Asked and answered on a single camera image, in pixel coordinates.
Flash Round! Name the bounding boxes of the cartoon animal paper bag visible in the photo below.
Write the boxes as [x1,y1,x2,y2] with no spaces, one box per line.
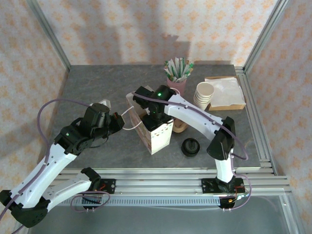
[121,84,184,156]

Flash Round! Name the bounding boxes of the black plastic cup lid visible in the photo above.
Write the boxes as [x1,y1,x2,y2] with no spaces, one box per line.
[180,137,201,157]

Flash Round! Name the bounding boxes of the pink cup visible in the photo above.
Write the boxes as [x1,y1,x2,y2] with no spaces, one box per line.
[166,77,188,95]

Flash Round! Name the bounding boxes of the brown cardboard tray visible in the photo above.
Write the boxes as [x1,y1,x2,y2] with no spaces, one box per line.
[204,76,247,111]

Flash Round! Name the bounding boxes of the white napkin stack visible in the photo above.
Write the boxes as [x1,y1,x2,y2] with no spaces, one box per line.
[204,76,247,108]

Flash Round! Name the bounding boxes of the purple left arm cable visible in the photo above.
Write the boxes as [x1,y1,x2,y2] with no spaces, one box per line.
[0,98,93,229]

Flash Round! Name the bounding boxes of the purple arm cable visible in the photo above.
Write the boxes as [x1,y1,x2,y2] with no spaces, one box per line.
[0,98,93,229]
[133,94,249,176]

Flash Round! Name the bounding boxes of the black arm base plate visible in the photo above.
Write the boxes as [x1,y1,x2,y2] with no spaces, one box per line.
[81,178,117,211]
[201,177,245,210]

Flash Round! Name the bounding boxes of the aluminium mounting rail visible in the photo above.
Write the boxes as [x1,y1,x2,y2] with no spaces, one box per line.
[55,167,290,195]

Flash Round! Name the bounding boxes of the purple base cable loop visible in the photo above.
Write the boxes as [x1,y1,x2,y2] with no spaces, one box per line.
[70,191,111,213]
[219,174,253,213]

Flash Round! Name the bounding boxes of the slotted grey cable duct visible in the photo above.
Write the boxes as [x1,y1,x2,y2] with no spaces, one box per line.
[72,196,221,206]

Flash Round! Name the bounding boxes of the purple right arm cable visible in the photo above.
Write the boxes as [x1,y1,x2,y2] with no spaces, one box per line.
[133,94,249,176]

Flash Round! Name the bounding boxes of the aluminium frame post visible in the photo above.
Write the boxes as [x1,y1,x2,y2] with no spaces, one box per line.
[25,0,72,72]
[243,0,291,72]

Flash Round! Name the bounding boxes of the aluminium side rail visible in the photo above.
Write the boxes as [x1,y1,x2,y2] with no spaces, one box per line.
[234,65,278,176]

